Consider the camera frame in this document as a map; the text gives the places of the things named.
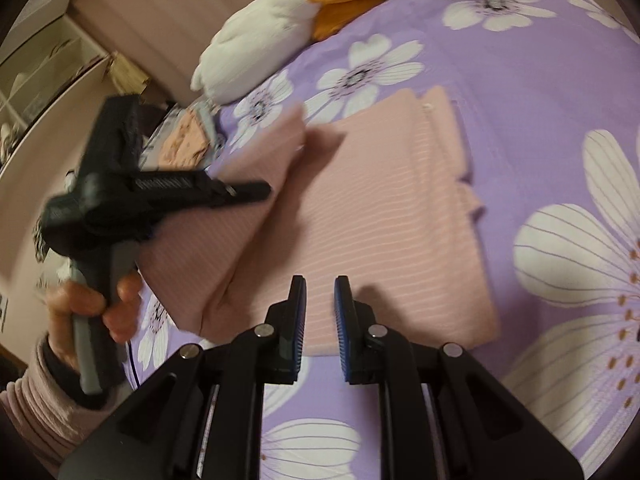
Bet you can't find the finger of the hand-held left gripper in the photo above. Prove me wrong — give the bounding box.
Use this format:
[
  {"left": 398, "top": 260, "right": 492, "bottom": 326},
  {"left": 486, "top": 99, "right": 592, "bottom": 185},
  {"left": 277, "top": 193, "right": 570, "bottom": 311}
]
[{"left": 220, "top": 181, "right": 273, "bottom": 206}]

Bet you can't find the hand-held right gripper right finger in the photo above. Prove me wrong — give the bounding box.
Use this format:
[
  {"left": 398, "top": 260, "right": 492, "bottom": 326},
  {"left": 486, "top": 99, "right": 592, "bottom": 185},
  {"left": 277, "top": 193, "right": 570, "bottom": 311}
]
[{"left": 334, "top": 275, "right": 583, "bottom": 480}]

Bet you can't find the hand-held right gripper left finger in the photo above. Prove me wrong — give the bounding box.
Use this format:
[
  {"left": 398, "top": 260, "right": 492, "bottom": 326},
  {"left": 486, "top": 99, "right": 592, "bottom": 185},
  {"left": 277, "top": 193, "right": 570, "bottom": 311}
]
[{"left": 57, "top": 275, "right": 307, "bottom": 480}]

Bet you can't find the pink long-sleeve shirt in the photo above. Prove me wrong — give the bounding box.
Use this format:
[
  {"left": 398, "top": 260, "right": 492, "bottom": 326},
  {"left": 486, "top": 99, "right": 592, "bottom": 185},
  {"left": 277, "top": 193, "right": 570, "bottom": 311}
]
[{"left": 137, "top": 85, "right": 501, "bottom": 357}]

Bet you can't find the person's left hand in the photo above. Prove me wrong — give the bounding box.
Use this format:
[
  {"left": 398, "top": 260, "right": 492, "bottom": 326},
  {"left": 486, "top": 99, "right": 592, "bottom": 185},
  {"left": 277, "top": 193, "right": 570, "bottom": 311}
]
[{"left": 47, "top": 272, "right": 144, "bottom": 373}]

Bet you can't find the orange floral folded garment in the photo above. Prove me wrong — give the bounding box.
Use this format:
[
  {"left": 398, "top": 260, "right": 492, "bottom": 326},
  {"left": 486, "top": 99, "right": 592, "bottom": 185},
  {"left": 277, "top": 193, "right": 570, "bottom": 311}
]
[{"left": 159, "top": 110, "right": 212, "bottom": 168}]

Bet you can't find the grey folded garment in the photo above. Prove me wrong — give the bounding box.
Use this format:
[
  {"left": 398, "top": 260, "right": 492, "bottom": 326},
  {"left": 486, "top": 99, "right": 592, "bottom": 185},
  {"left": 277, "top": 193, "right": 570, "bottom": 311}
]
[{"left": 192, "top": 100, "right": 227, "bottom": 147}]

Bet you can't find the yellow fringed cloth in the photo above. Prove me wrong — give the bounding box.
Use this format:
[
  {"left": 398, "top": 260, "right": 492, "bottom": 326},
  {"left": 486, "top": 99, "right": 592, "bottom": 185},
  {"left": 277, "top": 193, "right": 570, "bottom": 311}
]
[{"left": 106, "top": 51, "right": 151, "bottom": 92}]

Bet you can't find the white shelf unit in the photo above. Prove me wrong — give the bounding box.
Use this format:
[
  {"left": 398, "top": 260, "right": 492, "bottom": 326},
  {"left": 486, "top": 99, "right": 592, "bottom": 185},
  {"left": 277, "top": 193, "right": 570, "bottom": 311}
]
[{"left": 0, "top": 0, "right": 113, "bottom": 171}]

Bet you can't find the white goose plush toy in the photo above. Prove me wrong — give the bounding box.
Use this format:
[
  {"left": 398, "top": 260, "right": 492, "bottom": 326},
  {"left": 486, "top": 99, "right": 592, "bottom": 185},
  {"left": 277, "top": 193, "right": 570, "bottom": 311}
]
[{"left": 190, "top": 0, "right": 416, "bottom": 107}]

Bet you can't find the purple floral blanket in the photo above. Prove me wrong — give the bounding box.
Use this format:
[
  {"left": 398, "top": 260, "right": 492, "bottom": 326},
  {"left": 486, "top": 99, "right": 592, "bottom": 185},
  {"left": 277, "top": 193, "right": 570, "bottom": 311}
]
[{"left": 127, "top": 0, "right": 640, "bottom": 480}]

